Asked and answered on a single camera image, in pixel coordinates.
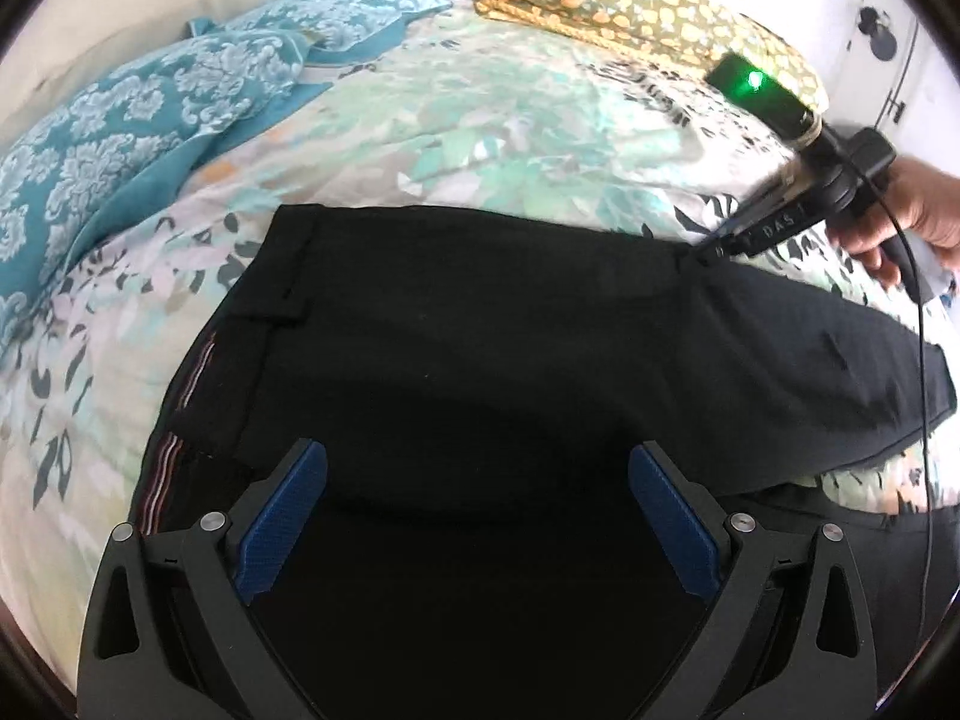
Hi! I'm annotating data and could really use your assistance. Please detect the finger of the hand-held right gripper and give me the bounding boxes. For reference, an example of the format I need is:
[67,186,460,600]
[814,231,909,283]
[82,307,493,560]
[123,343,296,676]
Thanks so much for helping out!
[690,229,740,265]

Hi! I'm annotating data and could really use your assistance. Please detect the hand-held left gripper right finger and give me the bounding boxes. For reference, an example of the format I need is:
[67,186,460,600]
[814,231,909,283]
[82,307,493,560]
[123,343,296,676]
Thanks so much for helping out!
[628,441,878,720]

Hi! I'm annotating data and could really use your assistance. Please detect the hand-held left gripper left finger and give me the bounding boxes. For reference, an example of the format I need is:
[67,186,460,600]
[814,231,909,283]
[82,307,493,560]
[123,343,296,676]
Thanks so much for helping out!
[79,439,331,720]

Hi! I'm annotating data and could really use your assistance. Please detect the black pants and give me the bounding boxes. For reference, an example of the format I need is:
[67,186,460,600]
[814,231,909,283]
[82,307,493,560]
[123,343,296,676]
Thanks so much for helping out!
[131,202,960,720]

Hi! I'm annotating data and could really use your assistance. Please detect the person's right hand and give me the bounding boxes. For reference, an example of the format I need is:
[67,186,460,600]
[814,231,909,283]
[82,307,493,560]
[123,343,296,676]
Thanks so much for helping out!
[829,156,960,290]

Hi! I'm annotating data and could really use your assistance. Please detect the floral leaf print bed blanket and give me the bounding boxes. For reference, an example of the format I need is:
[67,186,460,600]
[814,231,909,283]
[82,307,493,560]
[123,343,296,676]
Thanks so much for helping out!
[0,0,960,616]

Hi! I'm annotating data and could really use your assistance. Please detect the teal damask print pillow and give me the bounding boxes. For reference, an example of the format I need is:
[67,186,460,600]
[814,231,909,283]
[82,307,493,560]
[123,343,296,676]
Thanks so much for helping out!
[0,28,331,350]
[184,0,455,57]

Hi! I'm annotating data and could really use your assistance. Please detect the cream padded headboard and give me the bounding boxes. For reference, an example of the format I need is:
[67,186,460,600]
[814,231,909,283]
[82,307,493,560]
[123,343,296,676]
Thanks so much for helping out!
[0,0,353,143]

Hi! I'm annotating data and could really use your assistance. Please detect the black wall fixture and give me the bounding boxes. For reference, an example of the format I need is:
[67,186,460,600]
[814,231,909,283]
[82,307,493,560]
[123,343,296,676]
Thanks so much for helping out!
[857,6,901,61]

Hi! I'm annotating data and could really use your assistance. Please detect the black cable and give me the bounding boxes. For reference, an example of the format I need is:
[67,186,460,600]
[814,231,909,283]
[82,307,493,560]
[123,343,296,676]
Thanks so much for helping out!
[844,154,938,620]

